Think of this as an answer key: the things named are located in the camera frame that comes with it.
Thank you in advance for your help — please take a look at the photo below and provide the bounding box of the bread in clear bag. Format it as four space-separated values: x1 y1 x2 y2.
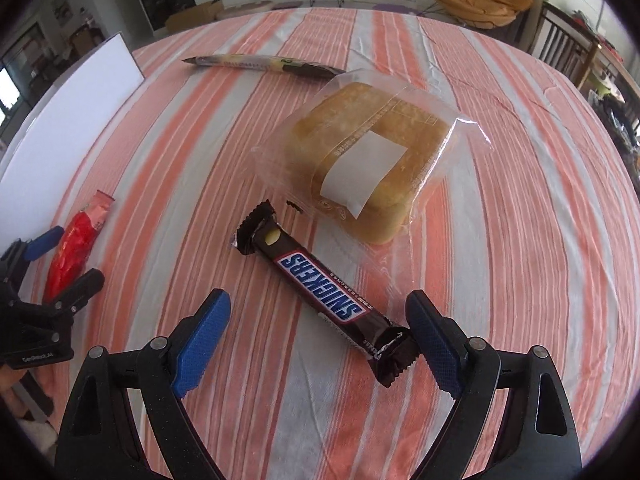
250 67 493 291

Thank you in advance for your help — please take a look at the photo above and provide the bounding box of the white board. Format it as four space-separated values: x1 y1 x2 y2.
0 32 146 188

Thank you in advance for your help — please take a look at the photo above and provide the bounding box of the person's left hand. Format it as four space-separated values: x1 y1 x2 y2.
0 367 28 413

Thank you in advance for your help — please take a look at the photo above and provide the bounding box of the cardboard box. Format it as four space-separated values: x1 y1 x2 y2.
165 0 224 33

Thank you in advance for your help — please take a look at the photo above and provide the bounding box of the brown chocolate bar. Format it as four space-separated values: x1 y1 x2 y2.
231 201 421 388

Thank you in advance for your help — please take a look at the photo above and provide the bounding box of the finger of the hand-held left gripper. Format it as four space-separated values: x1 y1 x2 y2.
10 226 66 263
47 268 106 317

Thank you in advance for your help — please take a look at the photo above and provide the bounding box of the orange striped tablecloth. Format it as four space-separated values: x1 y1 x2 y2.
0 7 638 480

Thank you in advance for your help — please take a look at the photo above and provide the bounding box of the red snack packet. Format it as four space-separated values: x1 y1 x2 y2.
42 190 117 306

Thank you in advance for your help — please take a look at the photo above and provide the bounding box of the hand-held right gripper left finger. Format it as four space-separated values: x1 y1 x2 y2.
54 288 232 480

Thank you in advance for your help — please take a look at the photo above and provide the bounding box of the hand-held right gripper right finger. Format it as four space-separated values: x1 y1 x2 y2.
405 290 583 480

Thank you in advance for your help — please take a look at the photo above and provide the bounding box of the long thin snack stick packet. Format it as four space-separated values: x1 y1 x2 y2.
181 54 348 80

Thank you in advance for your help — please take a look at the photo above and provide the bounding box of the dark wooden chair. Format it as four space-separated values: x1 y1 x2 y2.
530 1 601 88

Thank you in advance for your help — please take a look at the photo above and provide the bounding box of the cluttered wooden dining table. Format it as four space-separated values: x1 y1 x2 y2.
590 25 640 93

